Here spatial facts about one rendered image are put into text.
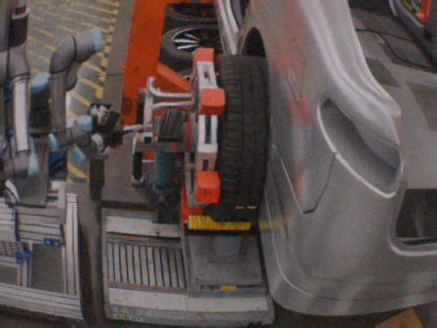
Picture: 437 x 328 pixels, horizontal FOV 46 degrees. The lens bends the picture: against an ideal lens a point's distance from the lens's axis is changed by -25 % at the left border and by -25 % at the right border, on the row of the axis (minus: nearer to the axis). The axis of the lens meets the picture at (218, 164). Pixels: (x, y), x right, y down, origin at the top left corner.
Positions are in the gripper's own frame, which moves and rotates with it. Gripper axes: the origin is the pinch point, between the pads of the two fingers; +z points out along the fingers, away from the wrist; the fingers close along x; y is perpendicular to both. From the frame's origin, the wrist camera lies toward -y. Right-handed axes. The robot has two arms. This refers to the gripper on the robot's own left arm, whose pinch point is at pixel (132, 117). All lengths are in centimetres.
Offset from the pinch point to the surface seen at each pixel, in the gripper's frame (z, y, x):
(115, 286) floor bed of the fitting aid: -28, 77, 14
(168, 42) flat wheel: 116, 32, -86
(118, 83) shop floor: 116, 83, -131
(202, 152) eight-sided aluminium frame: -11.7, -12.9, 46.5
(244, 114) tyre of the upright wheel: 1, -26, 53
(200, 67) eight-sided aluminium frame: 11.4, -29.1, 23.6
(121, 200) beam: 19, 70, -24
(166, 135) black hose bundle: -15.8, -15.3, 33.4
